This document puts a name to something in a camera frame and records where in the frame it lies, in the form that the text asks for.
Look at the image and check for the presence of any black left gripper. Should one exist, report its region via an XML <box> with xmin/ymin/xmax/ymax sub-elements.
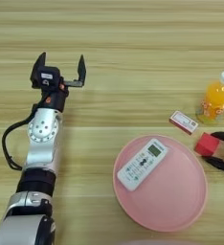
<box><xmin>30</xmin><ymin>52</ymin><xmax>87</xmax><ymax>113</ymax></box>

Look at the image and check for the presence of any red cube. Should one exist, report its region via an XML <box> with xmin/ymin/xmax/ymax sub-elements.
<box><xmin>193</xmin><ymin>132</ymin><xmax>221</xmax><ymax>157</ymax></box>

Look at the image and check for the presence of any orange juice bottle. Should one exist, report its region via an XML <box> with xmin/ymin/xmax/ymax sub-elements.
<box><xmin>195</xmin><ymin>70</ymin><xmax>224</xmax><ymax>125</ymax></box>

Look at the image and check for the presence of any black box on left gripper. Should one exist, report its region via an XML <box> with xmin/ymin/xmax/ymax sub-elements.
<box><xmin>36</xmin><ymin>65</ymin><xmax>61</xmax><ymax>89</ymax></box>

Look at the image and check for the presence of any small red white box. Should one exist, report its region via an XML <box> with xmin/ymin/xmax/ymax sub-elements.
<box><xmin>168</xmin><ymin>110</ymin><xmax>199</xmax><ymax>136</ymax></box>

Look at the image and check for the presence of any pink round plate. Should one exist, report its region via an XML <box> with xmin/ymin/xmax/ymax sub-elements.
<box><xmin>112</xmin><ymin>134</ymin><xmax>209</xmax><ymax>233</ymax></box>

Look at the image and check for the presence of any white remote control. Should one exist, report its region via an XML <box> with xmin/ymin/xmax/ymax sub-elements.
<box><xmin>117</xmin><ymin>138</ymin><xmax>169</xmax><ymax>192</ymax></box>

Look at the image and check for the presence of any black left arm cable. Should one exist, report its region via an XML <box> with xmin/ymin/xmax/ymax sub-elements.
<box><xmin>2</xmin><ymin>101</ymin><xmax>39</xmax><ymax>171</ymax></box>

